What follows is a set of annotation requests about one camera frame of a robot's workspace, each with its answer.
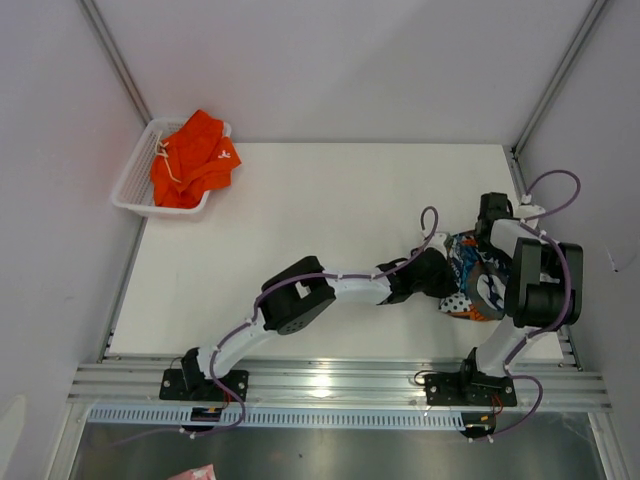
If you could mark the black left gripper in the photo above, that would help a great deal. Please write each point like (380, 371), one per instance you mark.
(447, 285)

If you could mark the patterned blue orange shorts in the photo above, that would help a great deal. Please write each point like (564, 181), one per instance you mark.
(481, 276)

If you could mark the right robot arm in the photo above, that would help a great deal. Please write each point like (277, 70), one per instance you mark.
(543, 289)

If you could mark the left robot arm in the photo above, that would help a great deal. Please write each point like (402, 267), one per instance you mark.
(293, 299)

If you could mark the pink cloth piece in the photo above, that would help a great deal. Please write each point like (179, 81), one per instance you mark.
(200, 473)

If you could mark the white plastic basket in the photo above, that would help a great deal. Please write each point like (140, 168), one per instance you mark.
(134, 189)

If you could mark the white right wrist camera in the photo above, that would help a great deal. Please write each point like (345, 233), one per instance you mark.
(528, 212)

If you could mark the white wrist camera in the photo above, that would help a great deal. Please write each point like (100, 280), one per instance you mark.
(439, 241)
(528, 212)

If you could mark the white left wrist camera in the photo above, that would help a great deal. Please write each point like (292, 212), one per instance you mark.
(439, 241)

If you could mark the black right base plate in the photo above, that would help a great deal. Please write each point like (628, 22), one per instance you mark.
(466, 387)

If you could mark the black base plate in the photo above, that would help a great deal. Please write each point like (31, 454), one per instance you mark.
(173, 387)
(466, 387)

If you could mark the right aluminium frame post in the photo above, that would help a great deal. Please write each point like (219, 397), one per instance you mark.
(577, 45)

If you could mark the aluminium frame post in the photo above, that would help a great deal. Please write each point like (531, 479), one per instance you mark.
(577, 45)
(116, 60)

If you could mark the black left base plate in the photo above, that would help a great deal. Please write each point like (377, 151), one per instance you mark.
(173, 387)

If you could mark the white slotted cable duct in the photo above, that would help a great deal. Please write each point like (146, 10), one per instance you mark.
(176, 416)

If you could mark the left aluminium frame post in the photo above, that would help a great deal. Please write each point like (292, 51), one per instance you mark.
(116, 60)

